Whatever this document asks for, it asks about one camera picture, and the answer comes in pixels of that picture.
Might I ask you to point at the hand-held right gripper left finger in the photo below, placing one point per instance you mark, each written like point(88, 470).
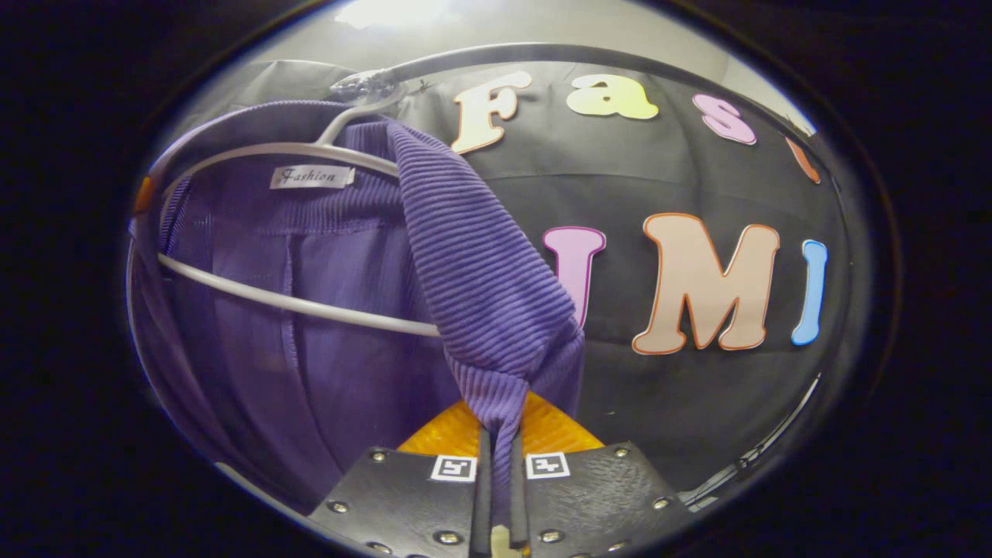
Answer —
point(403, 504)

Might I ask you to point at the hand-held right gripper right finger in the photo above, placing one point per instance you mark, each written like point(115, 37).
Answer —
point(597, 500)

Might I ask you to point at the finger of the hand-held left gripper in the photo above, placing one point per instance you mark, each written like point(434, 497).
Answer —
point(144, 194)

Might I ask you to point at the purple ribbed shirt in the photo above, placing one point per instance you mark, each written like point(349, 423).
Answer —
point(480, 271)

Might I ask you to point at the white plastic hanger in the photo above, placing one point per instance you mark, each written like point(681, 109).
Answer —
point(294, 302)

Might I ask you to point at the black clothes rack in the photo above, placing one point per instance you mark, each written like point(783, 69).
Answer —
point(496, 50)

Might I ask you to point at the black backdrop cloth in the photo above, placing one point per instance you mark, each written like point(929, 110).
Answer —
point(620, 170)

